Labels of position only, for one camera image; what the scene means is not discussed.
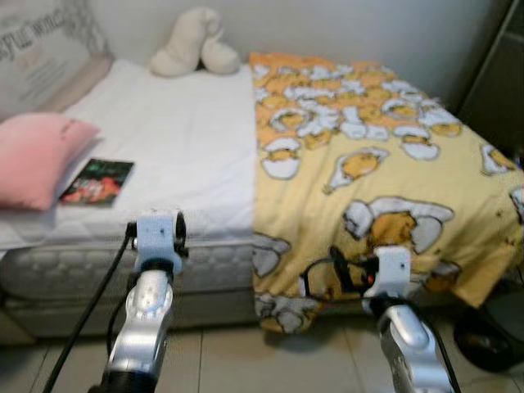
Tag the grey quilted mattress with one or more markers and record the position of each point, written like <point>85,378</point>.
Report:
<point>213,266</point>

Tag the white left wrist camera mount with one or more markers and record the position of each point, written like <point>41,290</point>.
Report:
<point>155,233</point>

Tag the yellow cartoon print blanket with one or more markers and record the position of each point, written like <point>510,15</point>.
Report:
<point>360,131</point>

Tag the white pillow black ornament print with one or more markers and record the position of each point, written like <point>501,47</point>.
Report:
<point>41,57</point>

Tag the beige bed frame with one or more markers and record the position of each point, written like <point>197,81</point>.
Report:
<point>213,315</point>

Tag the cream plush toy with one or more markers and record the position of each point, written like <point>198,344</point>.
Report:
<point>192,45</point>

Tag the black round base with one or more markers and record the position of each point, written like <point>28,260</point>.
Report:
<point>487,344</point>

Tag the white quilted bed sheet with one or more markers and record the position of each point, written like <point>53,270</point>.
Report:
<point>180,139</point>

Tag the dark wardrobe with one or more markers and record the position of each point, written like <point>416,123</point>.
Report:
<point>499,90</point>

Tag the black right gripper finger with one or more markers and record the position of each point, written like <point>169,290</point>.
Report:
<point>337,264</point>

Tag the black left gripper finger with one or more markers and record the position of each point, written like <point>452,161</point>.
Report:
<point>180,228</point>

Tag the pink pillow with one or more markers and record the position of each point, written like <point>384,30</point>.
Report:
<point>37,160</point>

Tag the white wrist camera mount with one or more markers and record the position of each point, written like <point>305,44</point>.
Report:
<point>393,268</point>
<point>155,233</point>

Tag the dark book red cover picture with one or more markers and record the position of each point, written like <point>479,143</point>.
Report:
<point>97,182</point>

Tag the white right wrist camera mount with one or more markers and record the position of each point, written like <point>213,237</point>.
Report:
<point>393,268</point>

